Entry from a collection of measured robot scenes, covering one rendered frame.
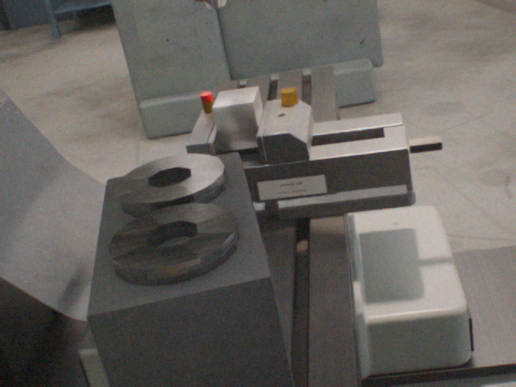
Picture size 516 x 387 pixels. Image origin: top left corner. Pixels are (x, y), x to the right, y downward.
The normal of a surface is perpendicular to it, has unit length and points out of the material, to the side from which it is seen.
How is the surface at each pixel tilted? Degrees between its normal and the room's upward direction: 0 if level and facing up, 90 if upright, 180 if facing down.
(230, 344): 90
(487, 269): 0
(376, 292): 0
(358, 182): 90
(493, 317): 0
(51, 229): 45
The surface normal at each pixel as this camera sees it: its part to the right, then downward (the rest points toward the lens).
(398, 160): -0.11, 0.44
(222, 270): -0.18, -0.89
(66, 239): 0.57, -0.71
